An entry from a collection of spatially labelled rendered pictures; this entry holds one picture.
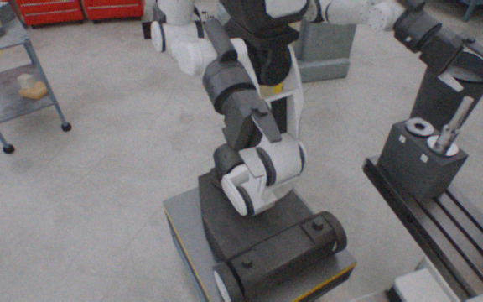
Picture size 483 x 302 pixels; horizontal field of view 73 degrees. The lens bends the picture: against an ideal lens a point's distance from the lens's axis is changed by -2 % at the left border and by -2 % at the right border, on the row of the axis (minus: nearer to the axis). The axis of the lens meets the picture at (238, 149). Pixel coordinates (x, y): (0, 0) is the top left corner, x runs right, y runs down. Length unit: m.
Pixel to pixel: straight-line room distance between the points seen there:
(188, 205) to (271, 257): 0.60
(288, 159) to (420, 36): 0.51
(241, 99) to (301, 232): 1.02
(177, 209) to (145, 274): 0.49
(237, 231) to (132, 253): 0.88
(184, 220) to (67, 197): 1.11
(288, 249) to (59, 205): 1.70
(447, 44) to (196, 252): 1.30
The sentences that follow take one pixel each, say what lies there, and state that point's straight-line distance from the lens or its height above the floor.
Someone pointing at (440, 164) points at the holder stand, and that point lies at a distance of 1.18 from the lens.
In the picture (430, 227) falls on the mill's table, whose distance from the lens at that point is 1.25.
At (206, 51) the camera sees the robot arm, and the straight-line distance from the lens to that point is 0.67.
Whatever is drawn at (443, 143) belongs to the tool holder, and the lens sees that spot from 1.20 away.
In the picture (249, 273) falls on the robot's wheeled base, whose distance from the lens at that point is 1.37.
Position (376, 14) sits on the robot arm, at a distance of 0.97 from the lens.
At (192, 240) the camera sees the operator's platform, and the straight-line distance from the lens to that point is 1.70.
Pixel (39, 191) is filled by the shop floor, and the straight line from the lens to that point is 2.77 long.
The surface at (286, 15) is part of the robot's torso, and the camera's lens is 0.92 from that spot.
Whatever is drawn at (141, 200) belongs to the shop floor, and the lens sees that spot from 2.43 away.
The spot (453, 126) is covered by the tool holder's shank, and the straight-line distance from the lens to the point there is 1.18.
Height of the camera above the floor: 1.84
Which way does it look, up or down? 44 degrees down
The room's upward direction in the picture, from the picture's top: straight up
